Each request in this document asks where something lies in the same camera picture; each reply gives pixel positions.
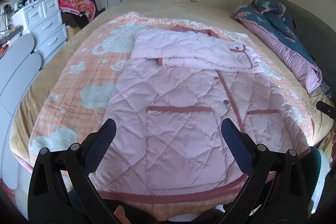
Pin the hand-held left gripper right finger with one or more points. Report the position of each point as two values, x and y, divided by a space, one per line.
235 139

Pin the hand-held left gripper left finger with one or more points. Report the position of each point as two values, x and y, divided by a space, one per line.
103 138

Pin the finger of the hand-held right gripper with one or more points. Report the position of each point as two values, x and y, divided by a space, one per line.
326 108

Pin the pink quilted jacket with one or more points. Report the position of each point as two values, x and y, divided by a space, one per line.
170 108

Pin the dark clothes pile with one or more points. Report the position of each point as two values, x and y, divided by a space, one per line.
76 19

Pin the person's left hand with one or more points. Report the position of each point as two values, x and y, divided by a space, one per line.
120 215

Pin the orange plaid blanket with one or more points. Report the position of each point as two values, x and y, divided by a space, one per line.
78 74

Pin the grey headboard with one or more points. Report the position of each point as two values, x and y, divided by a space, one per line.
315 29

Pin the blue floral duvet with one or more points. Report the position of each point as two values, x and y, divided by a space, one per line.
275 29

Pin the white curved furniture panel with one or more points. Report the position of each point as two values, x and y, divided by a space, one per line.
15 77

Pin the white drawer chest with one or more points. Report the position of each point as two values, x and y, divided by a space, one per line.
44 24

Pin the pink printed cloth pile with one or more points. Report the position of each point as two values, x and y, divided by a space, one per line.
81 5

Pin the bed with beige sheet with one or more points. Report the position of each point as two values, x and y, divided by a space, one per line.
170 7

